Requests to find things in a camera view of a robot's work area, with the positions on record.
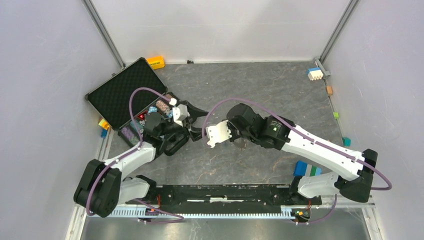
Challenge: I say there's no orange toy block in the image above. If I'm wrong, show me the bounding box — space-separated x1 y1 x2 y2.
146 56 165 70

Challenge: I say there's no large metal keyring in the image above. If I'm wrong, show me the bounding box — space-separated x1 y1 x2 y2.
232 138 247 149

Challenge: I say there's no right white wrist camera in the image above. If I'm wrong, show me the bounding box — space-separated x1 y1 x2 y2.
206 120 232 148

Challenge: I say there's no small teal cube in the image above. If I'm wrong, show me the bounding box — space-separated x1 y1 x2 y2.
342 136 351 147

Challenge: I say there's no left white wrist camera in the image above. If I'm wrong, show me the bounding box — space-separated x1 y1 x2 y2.
172 104 190 127

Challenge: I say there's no small brown wooden block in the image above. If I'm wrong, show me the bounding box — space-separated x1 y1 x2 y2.
326 85 333 96

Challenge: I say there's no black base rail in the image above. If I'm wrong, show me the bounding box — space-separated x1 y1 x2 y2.
142 184 322 214

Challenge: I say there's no yellow orange blue block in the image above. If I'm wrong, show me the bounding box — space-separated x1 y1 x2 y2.
98 118 110 139

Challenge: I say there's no blue green white block stack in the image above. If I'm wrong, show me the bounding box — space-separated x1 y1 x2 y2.
293 160 322 177

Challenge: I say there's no blue white toy block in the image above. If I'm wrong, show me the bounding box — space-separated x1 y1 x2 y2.
307 67 324 81

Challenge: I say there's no black poker chip case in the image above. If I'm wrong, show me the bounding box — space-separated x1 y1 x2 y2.
85 57 190 156

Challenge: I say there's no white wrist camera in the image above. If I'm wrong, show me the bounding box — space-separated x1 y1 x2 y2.
206 120 232 148
172 104 190 127

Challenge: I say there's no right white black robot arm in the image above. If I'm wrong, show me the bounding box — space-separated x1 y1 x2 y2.
226 103 378 204

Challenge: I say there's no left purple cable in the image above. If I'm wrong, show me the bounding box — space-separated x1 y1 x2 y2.
85 87 185 225

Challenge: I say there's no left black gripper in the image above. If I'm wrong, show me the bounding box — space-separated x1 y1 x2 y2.
158 100 210 141

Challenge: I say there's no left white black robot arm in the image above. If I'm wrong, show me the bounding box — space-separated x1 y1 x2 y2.
73 100 208 218

